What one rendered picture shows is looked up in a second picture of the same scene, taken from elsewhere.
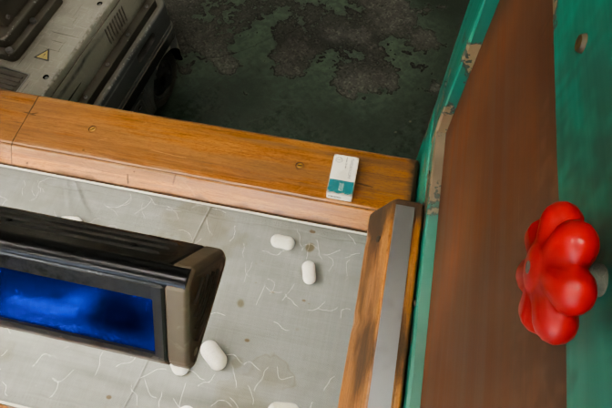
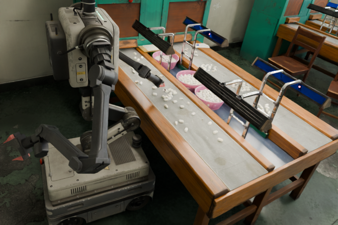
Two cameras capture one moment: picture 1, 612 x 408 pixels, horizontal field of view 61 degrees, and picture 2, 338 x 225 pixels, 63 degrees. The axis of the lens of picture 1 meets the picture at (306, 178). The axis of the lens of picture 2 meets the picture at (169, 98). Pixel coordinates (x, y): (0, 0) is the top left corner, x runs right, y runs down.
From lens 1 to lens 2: 2.65 m
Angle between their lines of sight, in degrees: 80
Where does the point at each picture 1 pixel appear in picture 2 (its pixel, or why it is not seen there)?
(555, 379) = (131, 6)
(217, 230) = (121, 63)
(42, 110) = (121, 79)
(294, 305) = not seen: hidden behind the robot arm
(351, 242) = not seen: hidden behind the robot
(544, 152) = (119, 7)
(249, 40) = (15, 179)
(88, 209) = (130, 72)
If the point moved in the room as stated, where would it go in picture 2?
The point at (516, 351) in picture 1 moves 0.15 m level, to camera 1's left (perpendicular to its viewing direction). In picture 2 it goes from (129, 11) to (139, 16)
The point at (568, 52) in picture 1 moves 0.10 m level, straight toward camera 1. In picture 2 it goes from (119, 1) to (130, 2)
